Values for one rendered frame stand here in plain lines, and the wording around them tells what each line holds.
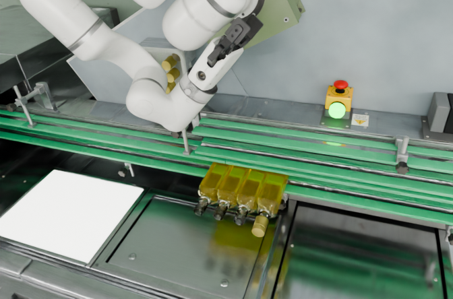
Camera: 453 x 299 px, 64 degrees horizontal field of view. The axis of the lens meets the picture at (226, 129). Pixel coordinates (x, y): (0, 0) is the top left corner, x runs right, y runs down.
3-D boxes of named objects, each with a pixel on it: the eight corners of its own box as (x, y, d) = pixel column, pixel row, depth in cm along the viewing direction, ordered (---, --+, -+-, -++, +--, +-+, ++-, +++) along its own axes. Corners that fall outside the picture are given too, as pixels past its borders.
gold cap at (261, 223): (255, 222, 97) (250, 235, 94) (256, 213, 95) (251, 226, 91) (267, 226, 96) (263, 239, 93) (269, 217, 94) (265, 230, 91)
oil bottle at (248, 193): (255, 165, 118) (234, 213, 102) (255, 152, 115) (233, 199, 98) (272, 169, 116) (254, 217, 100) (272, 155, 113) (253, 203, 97)
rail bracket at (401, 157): (391, 141, 97) (391, 173, 87) (396, 118, 93) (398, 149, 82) (408, 143, 96) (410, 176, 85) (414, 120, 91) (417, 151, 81)
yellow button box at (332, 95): (327, 104, 111) (323, 116, 106) (329, 82, 107) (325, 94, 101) (350, 106, 109) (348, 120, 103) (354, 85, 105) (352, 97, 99)
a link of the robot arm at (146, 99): (126, 88, 81) (116, 112, 73) (150, 53, 76) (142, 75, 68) (183, 121, 87) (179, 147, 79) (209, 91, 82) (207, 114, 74)
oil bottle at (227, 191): (238, 163, 120) (215, 209, 103) (237, 149, 117) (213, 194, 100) (255, 165, 118) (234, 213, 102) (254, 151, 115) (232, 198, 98)
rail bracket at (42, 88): (59, 103, 149) (16, 133, 132) (44, 65, 139) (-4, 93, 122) (68, 104, 147) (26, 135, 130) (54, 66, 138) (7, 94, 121)
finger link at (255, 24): (231, 39, 75) (251, 13, 72) (236, 37, 78) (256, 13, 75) (242, 49, 75) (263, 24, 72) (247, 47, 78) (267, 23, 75)
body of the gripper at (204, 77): (175, 77, 72) (208, 34, 67) (196, 67, 81) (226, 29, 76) (202, 103, 72) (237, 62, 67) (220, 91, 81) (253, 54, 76)
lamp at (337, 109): (328, 114, 105) (327, 119, 102) (329, 100, 102) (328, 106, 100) (344, 116, 103) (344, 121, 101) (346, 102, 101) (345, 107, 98)
